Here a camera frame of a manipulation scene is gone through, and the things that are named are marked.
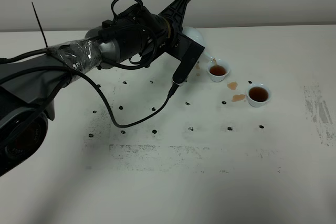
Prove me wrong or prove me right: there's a pale blue teacup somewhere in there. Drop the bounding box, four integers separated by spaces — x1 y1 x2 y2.
206 59 230 82
246 83 271 108

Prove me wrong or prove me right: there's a pale blue teacup far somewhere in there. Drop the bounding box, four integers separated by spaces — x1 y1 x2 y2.
206 59 230 82

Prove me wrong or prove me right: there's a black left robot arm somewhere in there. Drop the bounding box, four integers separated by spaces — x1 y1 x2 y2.
1 0 190 174

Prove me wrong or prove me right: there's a pale blue porcelain teapot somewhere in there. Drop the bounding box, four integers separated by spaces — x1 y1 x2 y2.
182 26 217 65

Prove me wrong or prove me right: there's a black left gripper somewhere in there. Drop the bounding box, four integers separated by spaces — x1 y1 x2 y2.
101 0 191 63

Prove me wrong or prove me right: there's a black left camera cable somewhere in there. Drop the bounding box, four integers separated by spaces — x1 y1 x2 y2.
0 0 179 127

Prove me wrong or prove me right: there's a black zip tie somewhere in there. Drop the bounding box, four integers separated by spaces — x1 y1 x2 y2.
31 2 49 49

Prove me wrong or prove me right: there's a pale blue teacup near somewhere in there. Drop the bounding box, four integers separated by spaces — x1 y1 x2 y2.
246 83 271 108

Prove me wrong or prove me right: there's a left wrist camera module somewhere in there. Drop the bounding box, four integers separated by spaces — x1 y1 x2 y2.
169 34 205 86

